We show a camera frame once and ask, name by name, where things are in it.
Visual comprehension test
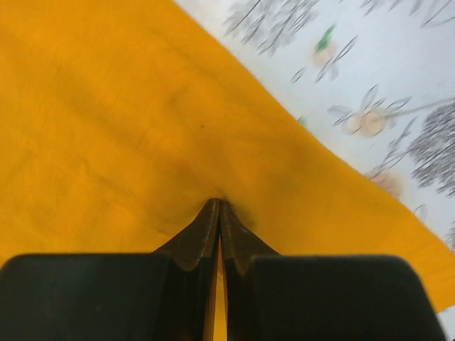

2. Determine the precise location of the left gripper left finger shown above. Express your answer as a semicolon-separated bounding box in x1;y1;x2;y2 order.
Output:
1;200;220;340

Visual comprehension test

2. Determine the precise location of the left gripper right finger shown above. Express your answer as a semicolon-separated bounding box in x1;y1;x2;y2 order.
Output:
219;202;445;340

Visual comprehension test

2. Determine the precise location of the orange t shirt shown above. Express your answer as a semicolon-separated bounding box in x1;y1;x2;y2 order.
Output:
0;0;455;341

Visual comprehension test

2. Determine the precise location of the floral table mat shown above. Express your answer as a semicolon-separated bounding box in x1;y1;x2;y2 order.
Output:
173;0;455;341

